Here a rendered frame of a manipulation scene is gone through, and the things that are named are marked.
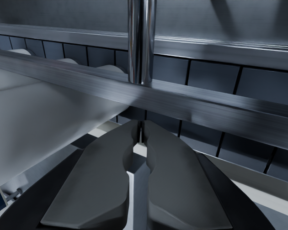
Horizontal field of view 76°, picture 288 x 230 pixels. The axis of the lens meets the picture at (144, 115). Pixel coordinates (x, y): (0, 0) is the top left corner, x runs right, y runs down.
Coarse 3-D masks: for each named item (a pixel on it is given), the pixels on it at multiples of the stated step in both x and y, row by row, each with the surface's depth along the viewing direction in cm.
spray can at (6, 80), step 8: (80, 64) 21; (0, 72) 15; (8, 72) 16; (0, 80) 15; (8, 80) 15; (16, 80) 15; (24, 80) 16; (32, 80) 16; (40, 80) 17; (0, 88) 14; (8, 88) 15
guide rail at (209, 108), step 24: (24, 72) 13; (48, 72) 11; (72, 72) 10; (96, 72) 10; (120, 96) 9; (144, 96) 8; (168, 96) 8; (192, 96) 7; (216, 96) 7; (240, 96) 8; (192, 120) 8; (216, 120) 7; (240, 120) 7; (264, 120) 6
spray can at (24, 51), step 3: (24, 48) 25; (12, 51) 24; (15, 51) 24; (18, 51) 24; (21, 51) 24; (24, 51) 24; (27, 51) 25; (30, 51) 25; (27, 54) 24; (30, 54) 25; (33, 54) 25
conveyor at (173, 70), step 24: (0, 48) 29; (48, 48) 23; (72, 48) 21; (96, 48) 19; (168, 72) 16; (192, 72) 15; (216, 72) 14; (240, 72) 14; (264, 72) 13; (264, 96) 13; (120, 120) 22; (168, 120) 18; (192, 144) 18; (216, 144) 17; (240, 144) 15; (264, 144) 14; (264, 168) 15
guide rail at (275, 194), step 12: (108, 120) 20; (96, 132) 19; (144, 156) 17; (228, 168) 14; (240, 168) 14; (240, 180) 13; (252, 180) 13; (264, 180) 13; (276, 180) 13; (252, 192) 13; (264, 192) 12; (276, 192) 12; (264, 204) 13; (276, 204) 12
